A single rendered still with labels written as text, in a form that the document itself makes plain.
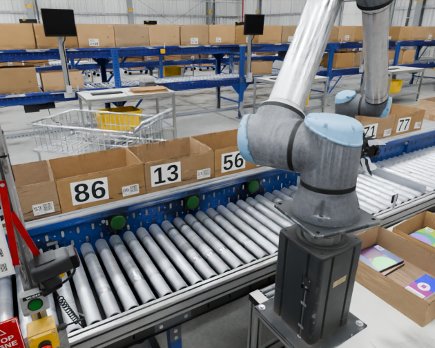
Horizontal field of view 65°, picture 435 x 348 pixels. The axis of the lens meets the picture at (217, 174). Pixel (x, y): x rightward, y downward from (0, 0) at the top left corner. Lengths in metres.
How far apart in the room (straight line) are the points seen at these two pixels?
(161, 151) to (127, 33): 4.43
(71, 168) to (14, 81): 3.99
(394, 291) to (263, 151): 0.70
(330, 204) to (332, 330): 0.46
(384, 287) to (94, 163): 1.46
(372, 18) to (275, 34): 6.50
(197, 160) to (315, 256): 0.99
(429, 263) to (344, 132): 0.85
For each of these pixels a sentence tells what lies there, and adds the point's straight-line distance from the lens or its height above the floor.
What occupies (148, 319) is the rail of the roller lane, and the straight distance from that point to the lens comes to 1.33.
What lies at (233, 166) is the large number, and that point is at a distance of 1.94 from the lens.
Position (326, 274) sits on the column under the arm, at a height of 1.02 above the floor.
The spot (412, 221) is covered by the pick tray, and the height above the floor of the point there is 0.83.
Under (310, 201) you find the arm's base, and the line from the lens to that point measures 0.96.
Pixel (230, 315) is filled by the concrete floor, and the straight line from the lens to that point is 2.32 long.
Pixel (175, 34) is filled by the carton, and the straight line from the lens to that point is 6.60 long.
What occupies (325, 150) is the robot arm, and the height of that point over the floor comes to 1.36.
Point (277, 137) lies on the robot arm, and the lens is 0.96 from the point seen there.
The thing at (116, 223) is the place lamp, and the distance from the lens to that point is 1.68.
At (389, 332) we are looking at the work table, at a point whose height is 0.75.
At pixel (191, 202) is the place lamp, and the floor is 0.82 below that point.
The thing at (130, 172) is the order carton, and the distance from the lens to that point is 1.68.
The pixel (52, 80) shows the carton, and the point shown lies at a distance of 5.85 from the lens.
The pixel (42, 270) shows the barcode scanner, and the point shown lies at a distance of 1.02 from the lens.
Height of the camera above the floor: 1.64
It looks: 23 degrees down
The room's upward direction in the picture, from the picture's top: straight up
